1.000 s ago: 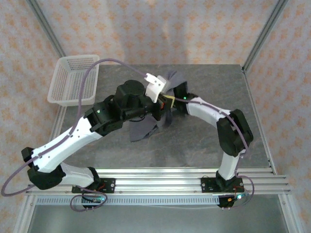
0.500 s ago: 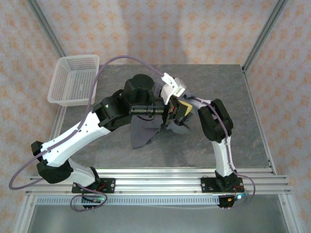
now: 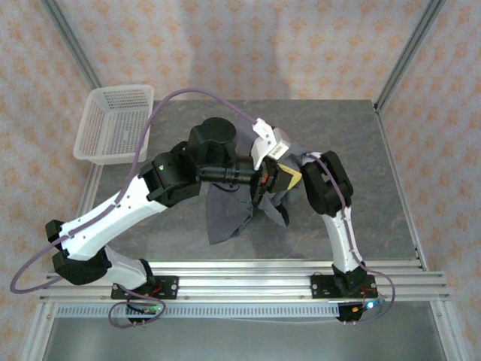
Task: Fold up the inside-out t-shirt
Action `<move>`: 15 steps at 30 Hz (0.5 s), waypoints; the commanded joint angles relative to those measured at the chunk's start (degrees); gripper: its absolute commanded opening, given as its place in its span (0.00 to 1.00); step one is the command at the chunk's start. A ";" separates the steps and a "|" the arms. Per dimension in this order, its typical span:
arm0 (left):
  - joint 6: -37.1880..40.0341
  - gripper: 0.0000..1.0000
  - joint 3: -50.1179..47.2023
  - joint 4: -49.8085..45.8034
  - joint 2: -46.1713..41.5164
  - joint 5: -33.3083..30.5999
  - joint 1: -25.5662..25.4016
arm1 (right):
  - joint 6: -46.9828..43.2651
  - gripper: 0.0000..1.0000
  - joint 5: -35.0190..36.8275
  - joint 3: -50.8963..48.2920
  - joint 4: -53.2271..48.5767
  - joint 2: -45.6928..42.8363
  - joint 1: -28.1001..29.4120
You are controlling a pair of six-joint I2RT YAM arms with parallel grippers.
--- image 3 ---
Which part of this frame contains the aluminium frame post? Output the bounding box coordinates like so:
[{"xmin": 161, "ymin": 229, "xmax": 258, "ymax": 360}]
[
  {"xmin": 374, "ymin": 0, "xmax": 447, "ymax": 114},
  {"xmin": 41, "ymin": 0, "xmax": 103, "ymax": 90}
]

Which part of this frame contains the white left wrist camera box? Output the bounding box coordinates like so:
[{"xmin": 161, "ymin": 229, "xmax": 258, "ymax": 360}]
[{"xmin": 250, "ymin": 117, "xmax": 292, "ymax": 171}]

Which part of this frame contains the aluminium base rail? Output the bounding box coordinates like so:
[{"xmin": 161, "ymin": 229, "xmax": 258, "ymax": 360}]
[{"xmin": 39, "ymin": 258, "xmax": 452, "ymax": 304}]

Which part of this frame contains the white plastic mesh basket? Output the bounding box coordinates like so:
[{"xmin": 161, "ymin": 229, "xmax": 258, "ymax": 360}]
[{"xmin": 72, "ymin": 83, "xmax": 156, "ymax": 165}]

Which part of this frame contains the slotted grey cable duct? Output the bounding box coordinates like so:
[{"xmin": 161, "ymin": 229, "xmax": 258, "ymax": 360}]
[{"xmin": 54, "ymin": 302, "xmax": 341, "ymax": 320}]

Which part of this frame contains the grey t-shirt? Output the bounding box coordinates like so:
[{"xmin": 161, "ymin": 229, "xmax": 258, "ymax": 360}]
[{"xmin": 204, "ymin": 123, "xmax": 320, "ymax": 246}]

